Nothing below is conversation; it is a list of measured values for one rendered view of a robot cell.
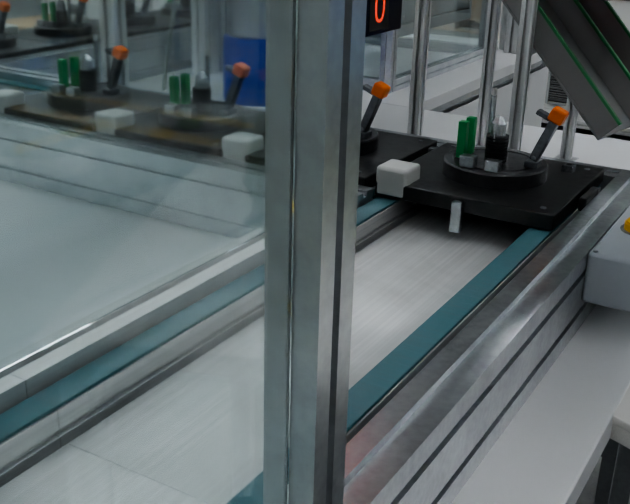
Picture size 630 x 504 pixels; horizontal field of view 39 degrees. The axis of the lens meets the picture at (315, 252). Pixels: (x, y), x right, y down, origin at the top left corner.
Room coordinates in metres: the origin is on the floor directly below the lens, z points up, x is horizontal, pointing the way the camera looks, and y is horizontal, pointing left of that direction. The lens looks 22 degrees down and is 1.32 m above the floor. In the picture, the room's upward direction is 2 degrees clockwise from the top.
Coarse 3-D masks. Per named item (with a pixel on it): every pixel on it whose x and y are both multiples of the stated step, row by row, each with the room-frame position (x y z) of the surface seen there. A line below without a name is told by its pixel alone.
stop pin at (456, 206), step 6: (456, 204) 1.07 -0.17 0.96; (462, 204) 1.06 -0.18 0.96; (456, 210) 1.06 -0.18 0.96; (462, 210) 1.07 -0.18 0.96; (450, 216) 1.07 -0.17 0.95; (456, 216) 1.06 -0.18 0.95; (462, 216) 1.07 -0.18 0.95; (450, 222) 1.07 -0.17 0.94; (456, 222) 1.06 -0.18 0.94; (462, 222) 1.07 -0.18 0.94; (450, 228) 1.07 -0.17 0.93; (456, 228) 1.06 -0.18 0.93
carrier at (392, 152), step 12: (372, 132) 1.31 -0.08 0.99; (384, 132) 1.39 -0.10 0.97; (360, 144) 1.25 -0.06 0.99; (372, 144) 1.27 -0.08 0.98; (384, 144) 1.32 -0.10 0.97; (396, 144) 1.32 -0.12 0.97; (408, 144) 1.32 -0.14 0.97; (420, 144) 1.32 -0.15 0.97; (432, 144) 1.33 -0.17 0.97; (360, 156) 1.25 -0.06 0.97; (372, 156) 1.25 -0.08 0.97; (384, 156) 1.25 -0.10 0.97; (396, 156) 1.25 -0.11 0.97; (408, 156) 1.26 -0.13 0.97; (420, 156) 1.30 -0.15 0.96; (360, 168) 1.19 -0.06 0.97; (372, 168) 1.19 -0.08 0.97; (360, 180) 1.15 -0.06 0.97; (372, 180) 1.16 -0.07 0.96
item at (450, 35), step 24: (408, 0) 2.31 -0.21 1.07; (432, 0) 2.43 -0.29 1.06; (456, 0) 2.58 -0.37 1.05; (480, 0) 2.74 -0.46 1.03; (408, 24) 2.31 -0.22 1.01; (432, 24) 2.44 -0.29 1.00; (456, 24) 2.59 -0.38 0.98; (480, 24) 2.76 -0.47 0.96; (408, 48) 2.32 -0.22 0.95; (432, 48) 2.45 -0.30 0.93; (456, 48) 2.60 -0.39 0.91; (408, 72) 2.33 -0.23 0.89
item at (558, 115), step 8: (536, 112) 1.15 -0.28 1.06; (544, 112) 1.15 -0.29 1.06; (552, 112) 1.13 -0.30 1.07; (560, 112) 1.13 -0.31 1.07; (568, 112) 1.14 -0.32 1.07; (552, 120) 1.13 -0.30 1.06; (560, 120) 1.13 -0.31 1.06; (552, 128) 1.14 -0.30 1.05; (544, 136) 1.14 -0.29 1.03; (552, 136) 1.15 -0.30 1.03; (536, 144) 1.15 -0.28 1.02; (544, 144) 1.14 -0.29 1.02; (536, 152) 1.15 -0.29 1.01; (536, 160) 1.14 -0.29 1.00
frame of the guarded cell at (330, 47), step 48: (336, 0) 0.35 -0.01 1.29; (336, 48) 0.35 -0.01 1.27; (336, 96) 0.35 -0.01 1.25; (336, 144) 0.35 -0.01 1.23; (336, 192) 0.35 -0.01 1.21; (336, 240) 0.36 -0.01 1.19; (336, 288) 0.36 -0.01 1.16; (336, 336) 0.36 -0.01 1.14; (336, 384) 0.36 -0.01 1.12; (336, 432) 0.36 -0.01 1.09; (336, 480) 0.36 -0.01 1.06
